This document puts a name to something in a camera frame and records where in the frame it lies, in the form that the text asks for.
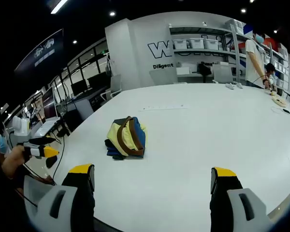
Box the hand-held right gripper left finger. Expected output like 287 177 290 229
23 163 96 232

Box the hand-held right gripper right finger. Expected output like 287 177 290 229
209 166 275 232

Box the yellow blue grey garment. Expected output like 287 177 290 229
104 116 148 160

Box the person's left hand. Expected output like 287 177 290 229
1 144 32 180

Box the person's masked head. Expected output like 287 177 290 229
0 113 12 155

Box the silver laptop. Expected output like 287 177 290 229
33 86 61 138

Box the black computer monitor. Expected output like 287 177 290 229
87 71 108 89
71 79 87 96

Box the white office chair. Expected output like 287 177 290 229
101 74 123 101

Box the beige flat object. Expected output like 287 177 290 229
271 95 288 107

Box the small white device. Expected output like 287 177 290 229
225 82 244 90

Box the grey chair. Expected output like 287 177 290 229
148 70 174 87
212 64 233 83

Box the white storage bin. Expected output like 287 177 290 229
173 38 190 50
189 38 205 50
204 38 219 51

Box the grey metal shelving rack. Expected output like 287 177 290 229
168 23 247 84

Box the black cable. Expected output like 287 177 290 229
21 135 66 188

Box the dark wall screen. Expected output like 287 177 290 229
14 28 64 72

